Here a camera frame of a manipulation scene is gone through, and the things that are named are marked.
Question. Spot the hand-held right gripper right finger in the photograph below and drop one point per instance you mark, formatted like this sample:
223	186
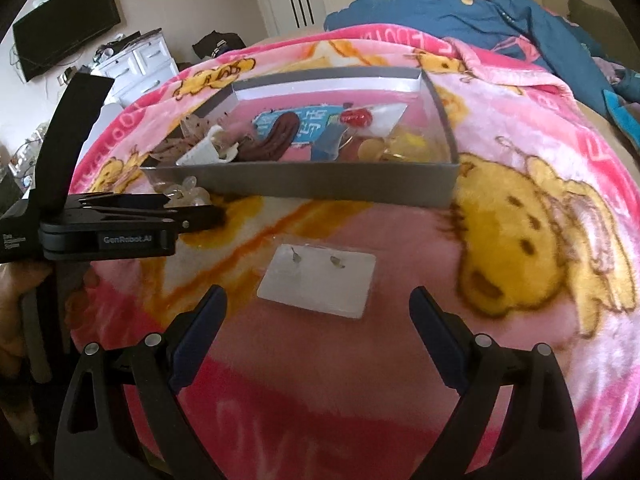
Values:
440	335

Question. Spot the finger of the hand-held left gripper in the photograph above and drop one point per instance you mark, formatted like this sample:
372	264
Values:
200	219
125	201

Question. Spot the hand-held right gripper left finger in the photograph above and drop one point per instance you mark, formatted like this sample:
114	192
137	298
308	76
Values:
200	330

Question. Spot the pearl flower hair clip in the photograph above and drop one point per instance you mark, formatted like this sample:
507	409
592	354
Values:
190	192

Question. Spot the white hair claw clip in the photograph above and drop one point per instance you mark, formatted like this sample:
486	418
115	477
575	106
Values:
202	152

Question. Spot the brown hair claw clip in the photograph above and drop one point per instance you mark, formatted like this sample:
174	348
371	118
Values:
270	142

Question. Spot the white earring card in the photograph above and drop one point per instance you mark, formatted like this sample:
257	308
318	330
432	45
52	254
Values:
320	285

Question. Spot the grey cardboard box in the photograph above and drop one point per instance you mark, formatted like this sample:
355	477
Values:
350	185

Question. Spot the person's left hand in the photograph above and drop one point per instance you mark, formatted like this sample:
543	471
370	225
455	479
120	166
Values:
10	300

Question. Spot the cluttered side table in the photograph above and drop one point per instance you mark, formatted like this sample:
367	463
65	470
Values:
27	155

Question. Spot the white drawer cabinet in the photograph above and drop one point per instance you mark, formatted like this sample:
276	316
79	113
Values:
145	60

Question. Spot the pink book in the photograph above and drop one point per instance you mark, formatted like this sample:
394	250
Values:
310	120

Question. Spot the dark bag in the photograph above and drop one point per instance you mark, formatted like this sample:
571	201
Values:
217	45

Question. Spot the black television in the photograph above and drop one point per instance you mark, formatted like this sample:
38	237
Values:
65	25

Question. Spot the pink printed blanket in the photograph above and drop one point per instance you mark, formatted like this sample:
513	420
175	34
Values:
525	135

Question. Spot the purple garment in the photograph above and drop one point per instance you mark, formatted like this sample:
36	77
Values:
617	72

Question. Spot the blue floral quilt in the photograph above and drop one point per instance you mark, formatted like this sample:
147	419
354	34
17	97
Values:
475	20

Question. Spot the dark green pillow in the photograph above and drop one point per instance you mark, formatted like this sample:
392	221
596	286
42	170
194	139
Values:
592	25

